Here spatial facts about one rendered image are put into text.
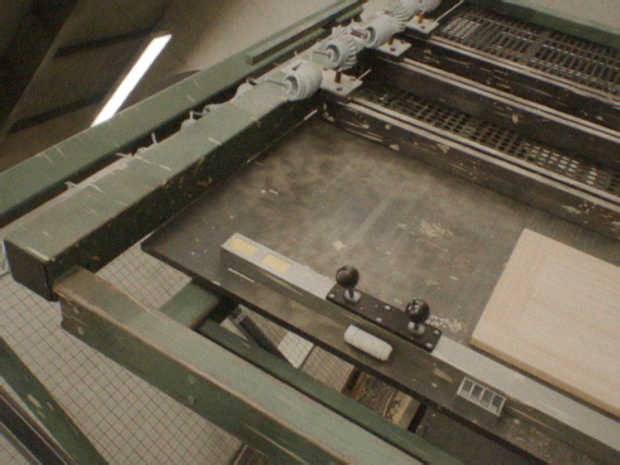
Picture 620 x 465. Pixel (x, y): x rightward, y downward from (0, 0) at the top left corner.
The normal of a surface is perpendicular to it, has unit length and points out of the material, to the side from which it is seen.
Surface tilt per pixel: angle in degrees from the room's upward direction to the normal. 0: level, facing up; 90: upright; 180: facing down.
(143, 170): 58
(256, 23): 90
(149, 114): 90
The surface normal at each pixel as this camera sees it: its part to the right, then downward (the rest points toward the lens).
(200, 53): -0.38, 0.42
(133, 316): 0.13, -0.76
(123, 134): 0.56, -0.43
